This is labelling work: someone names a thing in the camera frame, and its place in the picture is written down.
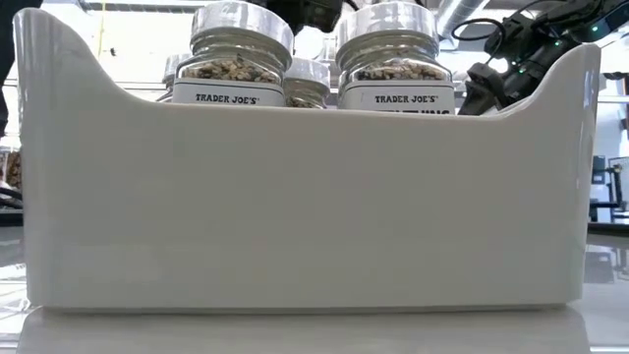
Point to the long linear ceiling light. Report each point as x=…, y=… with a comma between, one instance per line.
x=614, y=99

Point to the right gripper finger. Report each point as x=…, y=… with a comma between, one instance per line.
x=481, y=83

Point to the black background workstation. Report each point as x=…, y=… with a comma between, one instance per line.
x=597, y=172

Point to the white plastic storage bin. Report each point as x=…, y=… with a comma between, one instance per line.
x=314, y=206

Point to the smooth silver ventilation duct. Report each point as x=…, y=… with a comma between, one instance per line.
x=449, y=12

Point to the brown orange spice packet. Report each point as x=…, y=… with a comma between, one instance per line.
x=11, y=169

